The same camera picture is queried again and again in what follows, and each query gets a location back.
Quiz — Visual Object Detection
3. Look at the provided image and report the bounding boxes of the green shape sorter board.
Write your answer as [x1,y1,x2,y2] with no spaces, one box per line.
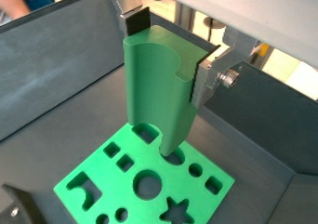
[53,125,235,224]

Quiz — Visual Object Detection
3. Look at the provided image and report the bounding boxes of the grey tray bin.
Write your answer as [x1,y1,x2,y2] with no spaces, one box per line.
[0,0,318,224]

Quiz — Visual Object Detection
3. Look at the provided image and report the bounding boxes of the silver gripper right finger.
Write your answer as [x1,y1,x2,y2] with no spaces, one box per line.
[189,27,259,108]

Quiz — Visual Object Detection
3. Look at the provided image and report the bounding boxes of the green arch block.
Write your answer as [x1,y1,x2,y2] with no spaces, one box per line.
[123,25,205,155]

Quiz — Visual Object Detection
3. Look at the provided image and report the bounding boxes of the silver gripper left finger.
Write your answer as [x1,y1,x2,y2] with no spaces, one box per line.
[111,0,149,36]

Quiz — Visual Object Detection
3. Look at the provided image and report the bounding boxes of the person in background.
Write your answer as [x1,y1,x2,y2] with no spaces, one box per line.
[0,0,54,26]

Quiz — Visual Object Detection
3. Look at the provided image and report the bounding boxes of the black bracket with screw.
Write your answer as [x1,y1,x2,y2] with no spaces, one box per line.
[0,184,45,224]

